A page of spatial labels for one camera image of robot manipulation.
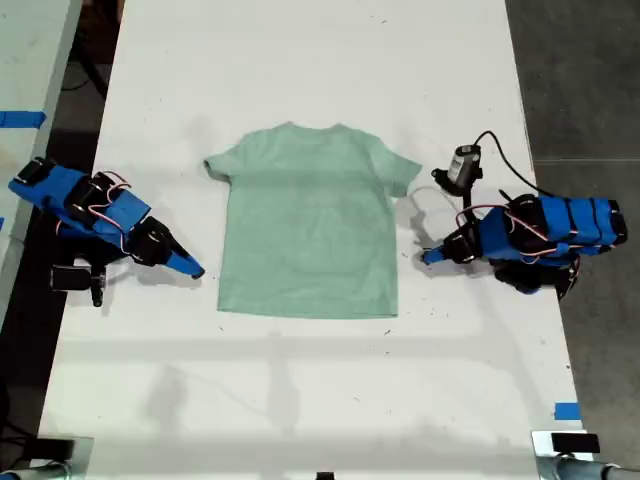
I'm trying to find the pale green T-shirt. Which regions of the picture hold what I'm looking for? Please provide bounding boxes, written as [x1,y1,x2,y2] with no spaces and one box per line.
[202,120,424,318]

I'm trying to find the long blue tape strip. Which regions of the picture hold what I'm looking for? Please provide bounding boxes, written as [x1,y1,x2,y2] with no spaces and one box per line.
[0,110,48,129]

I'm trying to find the square blue tape piece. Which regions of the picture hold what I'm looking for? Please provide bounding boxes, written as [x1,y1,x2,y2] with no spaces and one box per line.
[553,401,583,422]

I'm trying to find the small black box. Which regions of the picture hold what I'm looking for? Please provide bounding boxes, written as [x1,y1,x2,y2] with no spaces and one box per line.
[36,437,76,459]
[550,432,601,454]

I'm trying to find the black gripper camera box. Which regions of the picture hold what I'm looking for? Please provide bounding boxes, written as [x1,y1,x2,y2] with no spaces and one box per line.
[430,144,485,195]
[50,264,93,292]

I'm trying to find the black camera cable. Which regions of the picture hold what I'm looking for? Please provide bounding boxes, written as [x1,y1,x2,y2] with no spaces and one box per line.
[471,130,554,199]

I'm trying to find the thin black floor cable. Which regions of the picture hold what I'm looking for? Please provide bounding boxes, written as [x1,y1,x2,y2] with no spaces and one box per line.
[61,58,110,100]

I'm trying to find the shiny metal bracket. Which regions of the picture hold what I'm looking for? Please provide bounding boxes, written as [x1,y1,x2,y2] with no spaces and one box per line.
[28,435,96,472]
[530,429,605,460]

